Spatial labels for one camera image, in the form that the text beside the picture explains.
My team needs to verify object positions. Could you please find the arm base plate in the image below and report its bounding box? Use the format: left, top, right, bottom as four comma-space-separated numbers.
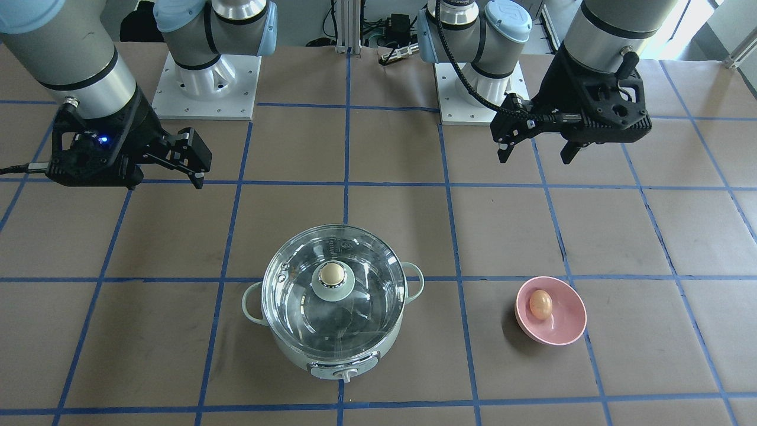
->
434, 62, 530, 126
151, 54, 261, 121

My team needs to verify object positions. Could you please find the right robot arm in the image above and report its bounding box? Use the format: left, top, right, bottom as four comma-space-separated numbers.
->
2, 1, 278, 191

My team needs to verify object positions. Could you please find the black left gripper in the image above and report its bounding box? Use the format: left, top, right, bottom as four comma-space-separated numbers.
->
490, 46, 652, 164

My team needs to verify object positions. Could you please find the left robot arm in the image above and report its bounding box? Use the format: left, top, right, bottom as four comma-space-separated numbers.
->
417, 1, 674, 164

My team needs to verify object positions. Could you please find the mint green electric pot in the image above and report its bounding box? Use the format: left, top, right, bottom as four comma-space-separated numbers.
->
241, 225, 425, 383

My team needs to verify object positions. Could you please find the glass pot lid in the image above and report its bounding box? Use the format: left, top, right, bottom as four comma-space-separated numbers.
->
261, 224, 408, 356

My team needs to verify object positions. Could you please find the pink bowl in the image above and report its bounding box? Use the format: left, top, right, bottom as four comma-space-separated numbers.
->
514, 277, 587, 346

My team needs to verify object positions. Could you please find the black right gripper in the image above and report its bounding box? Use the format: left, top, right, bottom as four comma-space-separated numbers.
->
46, 88, 213, 191

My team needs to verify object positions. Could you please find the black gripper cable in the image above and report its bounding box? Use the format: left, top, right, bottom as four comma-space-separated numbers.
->
435, 0, 533, 122

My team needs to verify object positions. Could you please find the brown egg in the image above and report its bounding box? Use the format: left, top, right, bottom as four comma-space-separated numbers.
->
528, 289, 554, 321

